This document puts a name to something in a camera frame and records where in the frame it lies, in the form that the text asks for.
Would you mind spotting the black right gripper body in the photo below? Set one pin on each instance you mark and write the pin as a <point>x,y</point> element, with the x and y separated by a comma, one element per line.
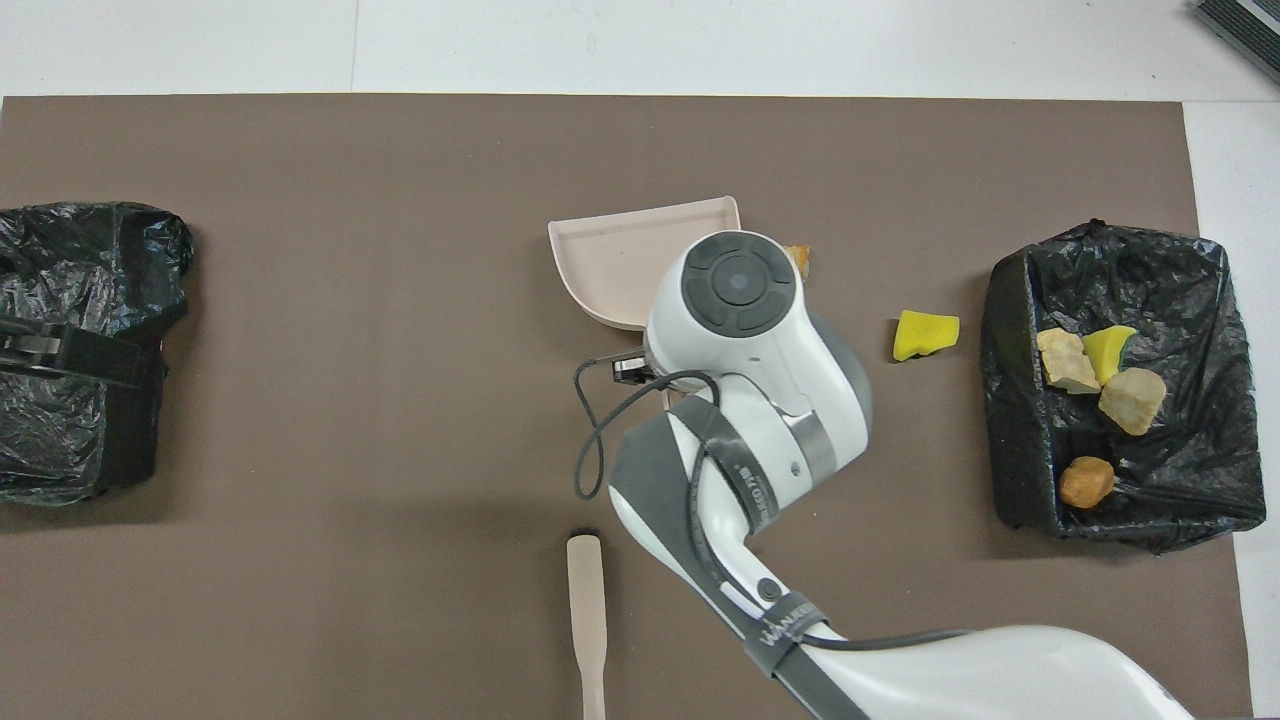
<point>630,370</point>

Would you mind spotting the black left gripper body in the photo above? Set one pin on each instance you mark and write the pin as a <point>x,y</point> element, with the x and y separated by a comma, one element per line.
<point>90,360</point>

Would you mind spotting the beige plastic dustpan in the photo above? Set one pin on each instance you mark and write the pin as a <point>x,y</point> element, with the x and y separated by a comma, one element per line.
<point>620,260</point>

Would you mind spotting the yellow sponge piece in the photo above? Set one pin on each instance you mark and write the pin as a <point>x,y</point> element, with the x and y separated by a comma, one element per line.
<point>1105,350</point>
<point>922,337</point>

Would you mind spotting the brown oval bun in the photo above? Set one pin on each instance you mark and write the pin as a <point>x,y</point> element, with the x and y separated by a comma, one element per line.
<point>1087,482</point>

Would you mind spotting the pale beige sponge chunk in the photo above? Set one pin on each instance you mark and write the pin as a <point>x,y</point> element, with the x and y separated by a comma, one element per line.
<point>1132,400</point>

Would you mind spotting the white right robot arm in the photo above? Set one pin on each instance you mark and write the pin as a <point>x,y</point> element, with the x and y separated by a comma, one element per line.
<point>750,350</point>

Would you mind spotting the black bag lined bin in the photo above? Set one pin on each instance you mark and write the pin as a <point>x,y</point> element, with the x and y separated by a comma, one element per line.
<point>60,270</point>
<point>1180,300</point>

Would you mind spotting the brown table mat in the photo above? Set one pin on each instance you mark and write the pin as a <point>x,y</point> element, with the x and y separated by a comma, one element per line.
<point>400,180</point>

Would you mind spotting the grey ribbed panel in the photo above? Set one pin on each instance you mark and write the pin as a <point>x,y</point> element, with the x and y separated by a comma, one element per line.
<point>1250,25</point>

